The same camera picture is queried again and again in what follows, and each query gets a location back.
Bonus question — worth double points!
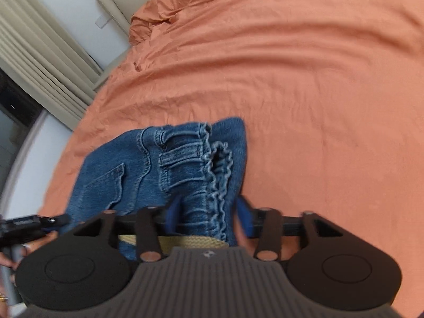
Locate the beige curtain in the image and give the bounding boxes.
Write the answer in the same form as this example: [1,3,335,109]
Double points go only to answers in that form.
[0,0,104,132]

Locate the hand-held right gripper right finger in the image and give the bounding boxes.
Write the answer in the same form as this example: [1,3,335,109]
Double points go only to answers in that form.
[235,196,344,262]

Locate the orange bed sheet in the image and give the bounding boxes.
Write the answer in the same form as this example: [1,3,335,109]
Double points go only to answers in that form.
[33,0,424,318]

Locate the person's left hand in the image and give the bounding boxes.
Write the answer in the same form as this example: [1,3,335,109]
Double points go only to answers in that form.
[0,231,59,303]

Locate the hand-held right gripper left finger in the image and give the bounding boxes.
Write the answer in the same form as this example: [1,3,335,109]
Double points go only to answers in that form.
[71,201,183,263]

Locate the dark window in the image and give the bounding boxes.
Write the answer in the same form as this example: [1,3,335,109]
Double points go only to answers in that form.
[0,68,44,173]

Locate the blue denim pants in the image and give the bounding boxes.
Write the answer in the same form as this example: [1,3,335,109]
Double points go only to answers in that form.
[64,117,249,263]

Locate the beige woven belt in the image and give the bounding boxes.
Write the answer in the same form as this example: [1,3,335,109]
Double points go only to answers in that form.
[117,235,230,250]

